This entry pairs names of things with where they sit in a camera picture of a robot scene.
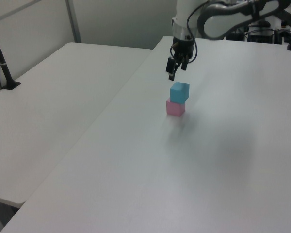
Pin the small black box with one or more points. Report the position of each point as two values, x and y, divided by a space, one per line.
235 37

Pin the grey partition frame post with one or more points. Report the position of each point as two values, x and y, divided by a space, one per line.
73 21

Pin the black camera stand pole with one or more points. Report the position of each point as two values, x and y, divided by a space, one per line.
11 85

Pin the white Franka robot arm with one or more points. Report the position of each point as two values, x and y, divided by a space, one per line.
182 14

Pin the blue cube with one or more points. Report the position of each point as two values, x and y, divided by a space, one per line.
178 94

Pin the pink cube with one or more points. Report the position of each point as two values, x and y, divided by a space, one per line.
174 109

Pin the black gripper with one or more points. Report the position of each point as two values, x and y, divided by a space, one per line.
183 47

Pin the black electronic device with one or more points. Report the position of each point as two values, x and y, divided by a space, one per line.
260 36

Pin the white side table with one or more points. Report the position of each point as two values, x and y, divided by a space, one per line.
51 109

